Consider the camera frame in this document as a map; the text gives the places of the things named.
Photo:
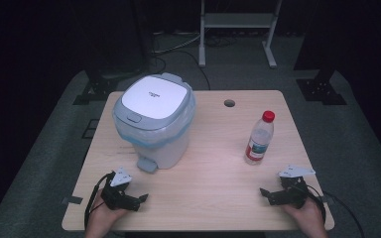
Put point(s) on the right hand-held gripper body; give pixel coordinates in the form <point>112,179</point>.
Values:
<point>294,190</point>

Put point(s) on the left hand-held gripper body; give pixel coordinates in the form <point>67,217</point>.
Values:
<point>117,195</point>

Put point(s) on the person's left hand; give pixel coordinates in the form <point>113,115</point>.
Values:
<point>102,218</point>

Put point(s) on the person's right hand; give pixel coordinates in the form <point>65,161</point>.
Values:
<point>306,216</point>

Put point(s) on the grey tape strip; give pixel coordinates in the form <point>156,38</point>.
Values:
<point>326,199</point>
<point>72,200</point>

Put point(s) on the clear bottle with red cap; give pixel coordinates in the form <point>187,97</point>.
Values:
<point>259,142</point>

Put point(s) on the dark floor socket plate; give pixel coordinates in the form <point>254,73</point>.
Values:
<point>90,129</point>

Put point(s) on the light blue trash bag liner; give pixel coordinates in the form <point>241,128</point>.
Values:
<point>182,129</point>

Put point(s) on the white grey pedal trash bin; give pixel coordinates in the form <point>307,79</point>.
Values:
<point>157,99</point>

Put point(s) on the white metal stand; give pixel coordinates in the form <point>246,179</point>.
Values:
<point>238,20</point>

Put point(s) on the black stand with base plate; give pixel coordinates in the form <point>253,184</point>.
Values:
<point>112,69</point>
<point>320,87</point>

